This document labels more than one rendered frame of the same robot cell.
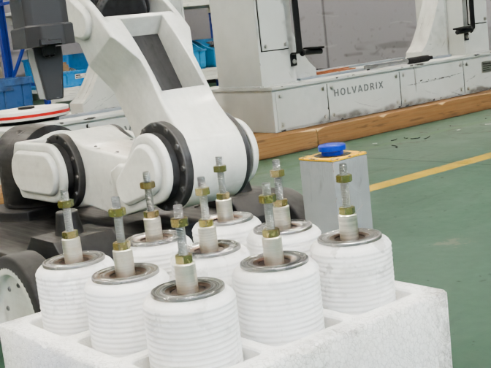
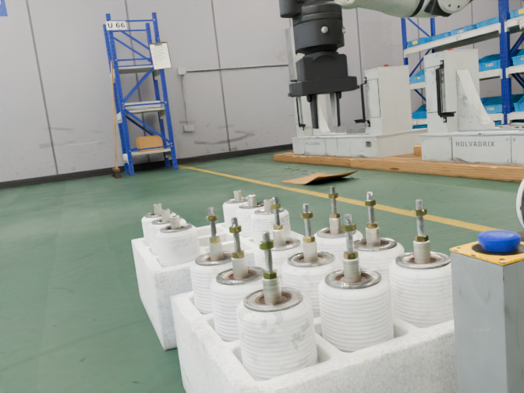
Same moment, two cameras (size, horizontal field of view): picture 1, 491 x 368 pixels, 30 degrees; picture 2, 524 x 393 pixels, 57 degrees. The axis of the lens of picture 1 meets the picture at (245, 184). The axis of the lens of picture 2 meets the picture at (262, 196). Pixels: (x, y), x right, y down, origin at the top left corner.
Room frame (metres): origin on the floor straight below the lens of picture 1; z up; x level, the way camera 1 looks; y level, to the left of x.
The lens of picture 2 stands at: (1.21, -0.67, 0.47)
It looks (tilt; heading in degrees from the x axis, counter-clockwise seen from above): 9 degrees down; 107
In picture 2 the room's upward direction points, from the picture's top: 6 degrees counter-clockwise
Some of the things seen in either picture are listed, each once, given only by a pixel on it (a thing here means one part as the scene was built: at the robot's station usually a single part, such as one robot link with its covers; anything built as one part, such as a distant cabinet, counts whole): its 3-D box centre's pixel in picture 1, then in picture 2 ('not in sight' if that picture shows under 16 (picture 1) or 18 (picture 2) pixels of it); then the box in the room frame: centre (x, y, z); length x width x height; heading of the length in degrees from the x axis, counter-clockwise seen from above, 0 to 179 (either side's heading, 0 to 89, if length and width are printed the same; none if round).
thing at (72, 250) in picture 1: (72, 250); (335, 225); (1.09, 0.22, 0.26); 0.02 x 0.02 x 0.03
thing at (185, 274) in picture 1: (186, 277); (216, 251); (0.90, 0.07, 0.26); 0.02 x 0.02 x 0.03
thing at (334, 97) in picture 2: (43, 72); (337, 109); (1.11, 0.23, 0.48); 0.03 x 0.02 x 0.06; 113
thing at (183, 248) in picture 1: (181, 241); (213, 229); (0.90, 0.07, 0.30); 0.01 x 0.01 x 0.08
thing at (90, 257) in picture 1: (74, 261); (336, 232); (1.09, 0.22, 0.25); 0.08 x 0.08 x 0.01
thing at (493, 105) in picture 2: not in sight; (504, 104); (2.50, 6.14, 0.36); 0.50 x 0.38 x 0.21; 37
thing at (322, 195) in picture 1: (342, 261); (504, 387); (1.31, -0.13, 0.16); 0.07 x 0.07 x 0.31; 38
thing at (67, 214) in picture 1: (68, 220); (334, 206); (1.09, 0.22, 0.30); 0.01 x 0.01 x 0.08
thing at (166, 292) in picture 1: (188, 290); (217, 258); (0.90, 0.07, 0.25); 0.08 x 0.08 x 0.01
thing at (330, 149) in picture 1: (332, 150); (499, 242); (1.31, -0.13, 0.32); 0.04 x 0.04 x 0.02
